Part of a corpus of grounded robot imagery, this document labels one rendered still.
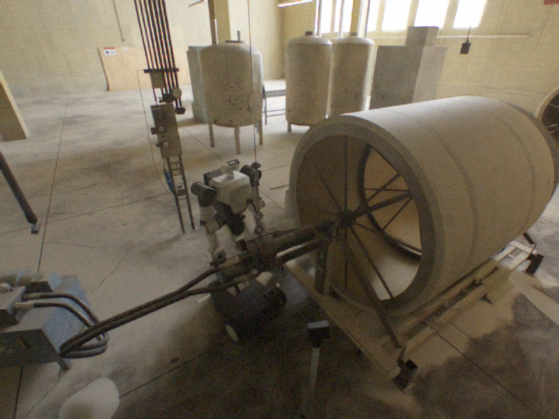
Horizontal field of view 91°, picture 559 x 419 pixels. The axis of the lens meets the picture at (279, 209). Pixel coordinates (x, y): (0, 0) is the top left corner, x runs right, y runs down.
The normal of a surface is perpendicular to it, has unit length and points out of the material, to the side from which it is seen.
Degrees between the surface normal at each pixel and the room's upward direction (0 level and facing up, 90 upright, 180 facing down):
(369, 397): 0
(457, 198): 55
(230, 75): 90
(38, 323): 0
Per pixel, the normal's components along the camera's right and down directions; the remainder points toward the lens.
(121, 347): 0.00, -0.86
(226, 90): -0.06, 0.51
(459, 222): 0.48, 0.05
